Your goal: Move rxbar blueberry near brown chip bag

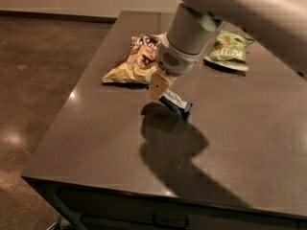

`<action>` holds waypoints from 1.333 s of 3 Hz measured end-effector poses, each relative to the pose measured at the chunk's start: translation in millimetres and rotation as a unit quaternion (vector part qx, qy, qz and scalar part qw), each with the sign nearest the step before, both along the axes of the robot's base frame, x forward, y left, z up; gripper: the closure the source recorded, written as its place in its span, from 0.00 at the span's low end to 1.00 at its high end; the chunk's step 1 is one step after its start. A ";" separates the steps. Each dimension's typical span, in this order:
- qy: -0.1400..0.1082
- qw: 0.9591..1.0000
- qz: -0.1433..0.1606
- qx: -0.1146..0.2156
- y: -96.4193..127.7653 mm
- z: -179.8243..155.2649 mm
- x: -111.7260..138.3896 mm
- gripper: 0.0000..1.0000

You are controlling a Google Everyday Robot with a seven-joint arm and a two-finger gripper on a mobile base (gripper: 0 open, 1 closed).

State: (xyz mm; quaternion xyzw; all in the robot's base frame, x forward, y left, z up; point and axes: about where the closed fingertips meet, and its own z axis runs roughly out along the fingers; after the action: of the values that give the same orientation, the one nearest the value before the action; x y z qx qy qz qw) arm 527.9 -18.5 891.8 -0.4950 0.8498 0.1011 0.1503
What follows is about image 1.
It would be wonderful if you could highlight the dark table frame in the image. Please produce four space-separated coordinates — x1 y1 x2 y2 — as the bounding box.
23 175 307 230

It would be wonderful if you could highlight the green chip bag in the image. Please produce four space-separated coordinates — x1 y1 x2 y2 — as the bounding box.
204 31 254 71

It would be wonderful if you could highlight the brown yellow chip bag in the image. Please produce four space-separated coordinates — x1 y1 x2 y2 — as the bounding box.
102 34 163 84

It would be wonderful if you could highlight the blue rxbar blueberry wrapper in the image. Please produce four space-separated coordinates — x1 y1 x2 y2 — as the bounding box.
159 90 193 121

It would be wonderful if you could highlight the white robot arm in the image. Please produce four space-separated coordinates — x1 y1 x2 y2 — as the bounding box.
149 0 307 100

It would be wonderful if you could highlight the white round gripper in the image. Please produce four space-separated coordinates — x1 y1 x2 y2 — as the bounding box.
149 32 208 101

